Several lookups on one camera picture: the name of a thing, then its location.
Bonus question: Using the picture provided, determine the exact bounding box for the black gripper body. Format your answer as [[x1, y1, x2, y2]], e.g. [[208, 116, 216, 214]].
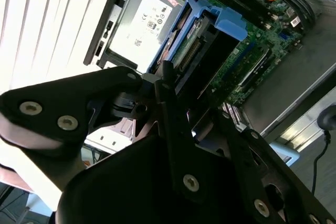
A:
[[55, 134, 263, 224]]

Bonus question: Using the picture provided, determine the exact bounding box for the hard disk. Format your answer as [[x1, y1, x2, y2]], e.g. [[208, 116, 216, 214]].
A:
[[145, 0, 249, 109]]

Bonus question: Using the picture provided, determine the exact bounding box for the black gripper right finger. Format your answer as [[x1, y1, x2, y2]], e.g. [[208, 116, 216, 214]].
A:
[[217, 111, 336, 224]]

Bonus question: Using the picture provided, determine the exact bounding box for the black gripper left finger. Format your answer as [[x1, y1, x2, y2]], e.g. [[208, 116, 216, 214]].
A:
[[0, 60, 205, 204]]

